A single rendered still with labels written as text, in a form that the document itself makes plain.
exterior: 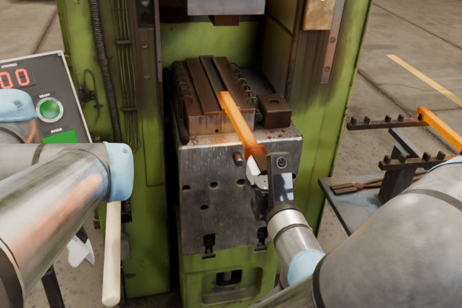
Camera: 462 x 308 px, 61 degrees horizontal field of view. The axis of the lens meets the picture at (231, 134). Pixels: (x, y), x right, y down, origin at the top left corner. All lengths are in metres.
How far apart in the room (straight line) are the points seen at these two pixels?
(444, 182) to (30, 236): 0.37
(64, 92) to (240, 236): 0.76
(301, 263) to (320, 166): 0.96
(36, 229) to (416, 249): 0.30
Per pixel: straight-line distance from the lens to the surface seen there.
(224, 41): 1.59
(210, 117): 1.16
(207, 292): 1.70
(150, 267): 1.77
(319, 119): 1.46
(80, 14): 1.18
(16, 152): 0.54
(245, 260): 1.52
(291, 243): 0.71
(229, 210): 1.32
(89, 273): 2.04
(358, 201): 1.41
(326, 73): 1.39
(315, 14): 1.27
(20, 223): 0.28
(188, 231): 1.35
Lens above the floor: 1.55
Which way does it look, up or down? 32 degrees down
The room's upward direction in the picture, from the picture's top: 3 degrees clockwise
